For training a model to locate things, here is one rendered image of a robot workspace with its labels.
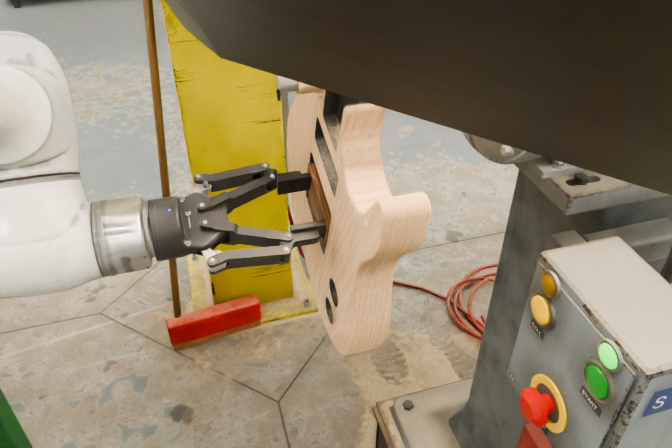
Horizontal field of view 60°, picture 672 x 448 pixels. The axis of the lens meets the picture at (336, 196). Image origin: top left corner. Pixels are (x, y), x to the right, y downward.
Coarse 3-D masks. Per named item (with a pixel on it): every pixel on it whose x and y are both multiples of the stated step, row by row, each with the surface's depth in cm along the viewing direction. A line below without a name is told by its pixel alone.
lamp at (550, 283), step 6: (546, 270) 58; (546, 276) 57; (552, 276) 57; (546, 282) 57; (552, 282) 56; (558, 282) 56; (546, 288) 57; (552, 288) 56; (558, 288) 56; (546, 294) 58; (552, 294) 57; (558, 294) 56
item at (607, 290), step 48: (576, 288) 55; (624, 288) 55; (528, 336) 63; (576, 336) 55; (624, 336) 50; (528, 384) 65; (576, 384) 56; (624, 384) 49; (576, 432) 57; (624, 432) 52
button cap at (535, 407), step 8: (528, 392) 61; (536, 392) 60; (520, 400) 62; (528, 400) 60; (536, 400) 60; (544, 400) 61; (552, 400) 61; (520, 408) 62; (528, 408) 60; (536, 408) 59; (544, 408) 59; (552, 408) 60; (528, 416) 61; (536, 416) 59; (544, 416) 59; (536, 424) 60; (544, 424) 60
